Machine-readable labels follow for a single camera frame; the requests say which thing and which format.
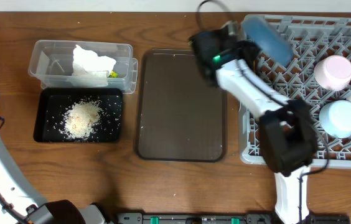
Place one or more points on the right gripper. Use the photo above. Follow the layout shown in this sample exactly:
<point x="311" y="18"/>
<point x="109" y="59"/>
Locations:
<point x="248" y="48"/>

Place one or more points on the dark blue plate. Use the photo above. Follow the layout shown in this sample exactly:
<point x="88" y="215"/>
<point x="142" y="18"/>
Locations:
<point x="268" y="39"/>

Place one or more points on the yellow green snack wrapper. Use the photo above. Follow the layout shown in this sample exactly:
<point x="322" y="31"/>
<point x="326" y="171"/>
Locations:
<point x="113" y="74"/>

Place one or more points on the pink white bowl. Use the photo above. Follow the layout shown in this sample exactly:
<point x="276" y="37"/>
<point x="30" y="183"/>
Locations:
<point x="333" y="73"/>

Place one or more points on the white napkin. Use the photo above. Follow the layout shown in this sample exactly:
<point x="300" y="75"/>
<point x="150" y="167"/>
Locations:
<point x="89" y="69"/>

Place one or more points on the light blue bowl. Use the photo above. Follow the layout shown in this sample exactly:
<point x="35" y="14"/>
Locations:
<point x="335" y="118"/>

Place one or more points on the rice leftovers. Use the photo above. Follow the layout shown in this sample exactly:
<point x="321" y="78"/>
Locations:
<point x="83" y="119"/>

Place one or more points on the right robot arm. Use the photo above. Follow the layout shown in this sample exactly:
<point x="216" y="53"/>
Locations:
<point x="286" y="137"/>

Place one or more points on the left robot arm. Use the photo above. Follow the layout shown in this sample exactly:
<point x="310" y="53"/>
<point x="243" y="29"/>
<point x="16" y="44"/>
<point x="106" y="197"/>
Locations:
<point x="21" y="203"/>

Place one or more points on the grey plastic dishwasher rack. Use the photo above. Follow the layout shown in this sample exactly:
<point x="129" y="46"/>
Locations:
<point x="312" y="39"/>

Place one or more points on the dark brown serving tray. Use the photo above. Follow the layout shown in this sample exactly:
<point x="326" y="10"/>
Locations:
<point x="180" y="117"/>

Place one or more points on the clear plastic bin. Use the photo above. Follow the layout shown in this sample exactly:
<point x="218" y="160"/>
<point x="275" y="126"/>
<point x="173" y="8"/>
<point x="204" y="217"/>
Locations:
<point x="51" y="63"/>

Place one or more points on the black plastic tray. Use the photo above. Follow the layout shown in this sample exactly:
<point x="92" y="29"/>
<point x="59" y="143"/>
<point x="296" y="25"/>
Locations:
<point x="73" y="92"/>

